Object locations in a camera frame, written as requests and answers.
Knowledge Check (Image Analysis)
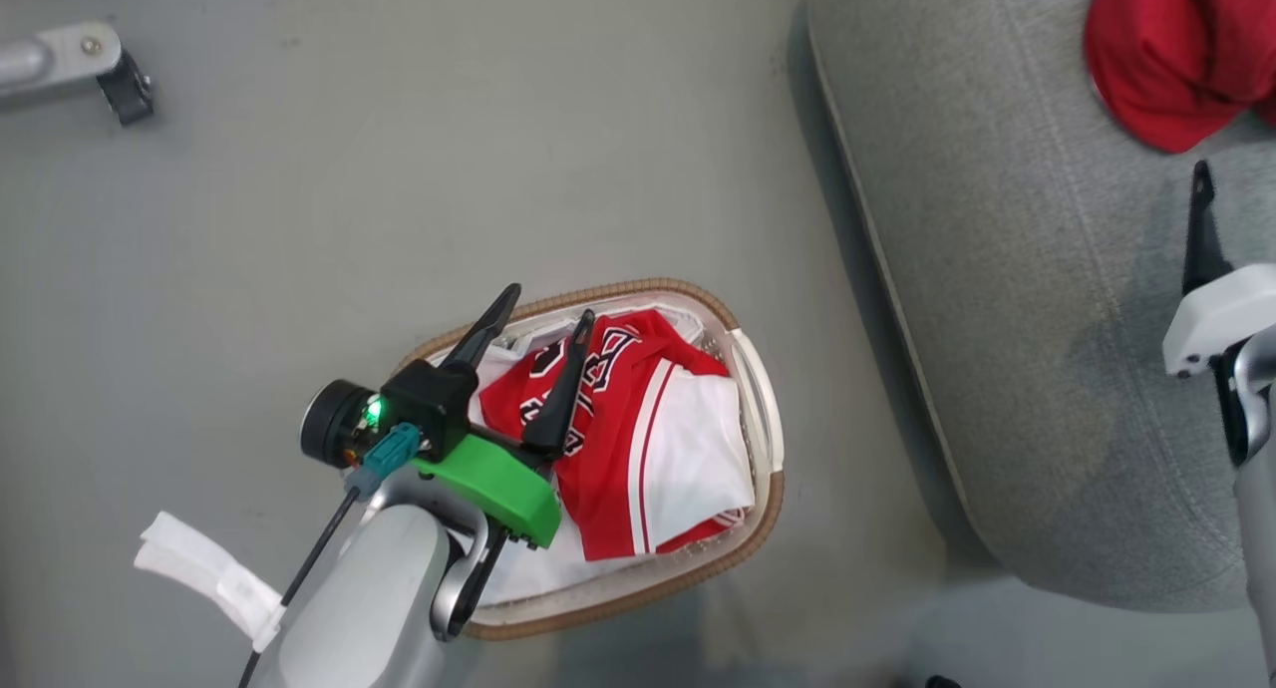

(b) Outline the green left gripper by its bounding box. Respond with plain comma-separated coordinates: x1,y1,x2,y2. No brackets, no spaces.
410,283,597,550

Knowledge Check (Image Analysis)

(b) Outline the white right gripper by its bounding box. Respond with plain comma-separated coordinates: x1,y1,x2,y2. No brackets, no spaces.
1162,160,1276,379

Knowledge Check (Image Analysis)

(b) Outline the white wicker-rim laundry basket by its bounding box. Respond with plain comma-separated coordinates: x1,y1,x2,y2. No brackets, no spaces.
393,276,787,642

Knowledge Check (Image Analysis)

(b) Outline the red and white basketball jersey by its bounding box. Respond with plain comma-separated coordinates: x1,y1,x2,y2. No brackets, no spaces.
478,308,757,562

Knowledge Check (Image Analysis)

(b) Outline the grey fabric sofa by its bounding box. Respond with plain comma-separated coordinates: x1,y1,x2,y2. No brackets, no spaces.
804,0,1276,614

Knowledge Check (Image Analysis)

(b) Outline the plain red garment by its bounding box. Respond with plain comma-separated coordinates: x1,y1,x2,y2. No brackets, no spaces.
1083,0,1276,156

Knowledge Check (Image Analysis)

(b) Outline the white garment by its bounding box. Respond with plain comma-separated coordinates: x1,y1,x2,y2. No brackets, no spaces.
467,303,751,611

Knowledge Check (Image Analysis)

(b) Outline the black caster wheel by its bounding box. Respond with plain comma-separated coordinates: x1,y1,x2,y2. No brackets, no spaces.
96,49,157,128

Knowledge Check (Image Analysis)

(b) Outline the grey metal chair leg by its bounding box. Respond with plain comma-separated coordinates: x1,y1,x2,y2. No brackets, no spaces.
0,21,124,113

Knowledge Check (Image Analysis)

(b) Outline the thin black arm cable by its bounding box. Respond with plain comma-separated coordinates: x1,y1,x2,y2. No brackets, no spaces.
236,487,362,688

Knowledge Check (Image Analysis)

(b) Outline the white fabric strap tag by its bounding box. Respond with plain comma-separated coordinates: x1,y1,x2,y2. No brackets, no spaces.
134,511,287,655

